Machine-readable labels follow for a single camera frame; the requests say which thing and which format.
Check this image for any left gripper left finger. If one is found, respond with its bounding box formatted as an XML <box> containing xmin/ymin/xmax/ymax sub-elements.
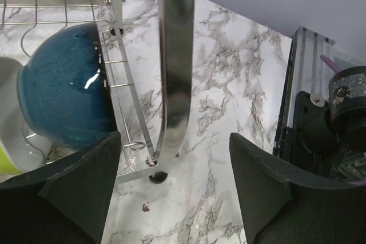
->
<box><xmin>1</xmin><ymin>131</ymin><xmax>121</xmax><ymax>243</ymax></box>

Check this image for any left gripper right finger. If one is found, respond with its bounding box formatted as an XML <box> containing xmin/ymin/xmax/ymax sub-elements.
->
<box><xmin>229</xmin><ymin>133</ymin><xmax>365</xmax><ymax>243</ymax></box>

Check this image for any lime green white bowl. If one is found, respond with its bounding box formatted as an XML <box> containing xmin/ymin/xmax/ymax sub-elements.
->
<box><xmin>1</xmin><ymin>57</ymin><xmax>51</xmax><ymax>175</ymax></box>

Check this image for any dark teal beige bowl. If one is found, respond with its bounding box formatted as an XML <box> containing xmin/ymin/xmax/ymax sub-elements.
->
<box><xmin>17</xmin><ymin>23</ymin><xmax>117</xmax><ymax>151</ymax></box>

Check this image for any stainless steel dish rack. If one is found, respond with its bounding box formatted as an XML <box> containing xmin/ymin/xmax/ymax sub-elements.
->
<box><xmin>1</xmin><ymin>0</ymin><xmax>195</xmax><ymax>183</ymax></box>

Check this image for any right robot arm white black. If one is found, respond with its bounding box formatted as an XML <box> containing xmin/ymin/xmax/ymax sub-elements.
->
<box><xmin>297</xmin><ymin>66</ymin><xmax>365</xmax><ymax>182</ymax></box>

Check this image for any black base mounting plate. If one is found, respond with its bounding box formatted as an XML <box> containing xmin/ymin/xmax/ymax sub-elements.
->
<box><xmin>273</xmin><ymin>34</ymin><xmax>302</xmax><ymax>162</ymax></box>

